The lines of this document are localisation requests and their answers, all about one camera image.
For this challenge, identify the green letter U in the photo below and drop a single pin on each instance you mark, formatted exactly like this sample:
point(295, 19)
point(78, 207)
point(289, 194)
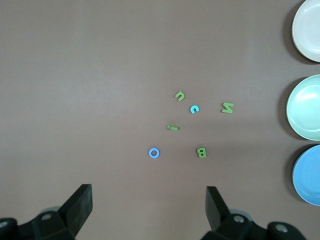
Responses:
point(177, 95)

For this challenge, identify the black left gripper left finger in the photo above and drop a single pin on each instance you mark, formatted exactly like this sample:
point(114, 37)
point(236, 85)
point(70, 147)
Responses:
point(75, 207)

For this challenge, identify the green plate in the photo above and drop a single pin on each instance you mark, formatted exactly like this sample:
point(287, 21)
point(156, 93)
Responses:
point(307, 110)

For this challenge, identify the blue letter O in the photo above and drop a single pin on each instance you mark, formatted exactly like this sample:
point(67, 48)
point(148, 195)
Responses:
point(150, 152)

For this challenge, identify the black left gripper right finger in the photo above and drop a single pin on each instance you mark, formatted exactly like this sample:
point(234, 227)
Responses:
point(217, 210)

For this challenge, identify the green letter B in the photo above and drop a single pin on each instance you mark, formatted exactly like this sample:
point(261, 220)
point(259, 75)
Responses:
point(198, 152)

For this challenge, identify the green letter P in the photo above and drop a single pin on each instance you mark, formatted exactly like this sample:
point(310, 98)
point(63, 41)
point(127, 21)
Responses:
point(173, 128)

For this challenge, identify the cyan letter C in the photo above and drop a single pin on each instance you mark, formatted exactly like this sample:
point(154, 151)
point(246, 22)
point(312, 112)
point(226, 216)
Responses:
point(192, 108)

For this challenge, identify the beige plate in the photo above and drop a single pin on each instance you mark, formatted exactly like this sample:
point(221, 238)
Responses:
point(310, 30)

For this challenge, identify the green letter N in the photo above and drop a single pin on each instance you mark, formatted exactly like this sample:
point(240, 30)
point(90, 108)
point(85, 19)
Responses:
point(227, 108)

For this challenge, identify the blue plate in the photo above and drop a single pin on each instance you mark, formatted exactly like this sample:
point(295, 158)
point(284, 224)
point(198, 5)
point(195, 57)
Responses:
point(310, 175)

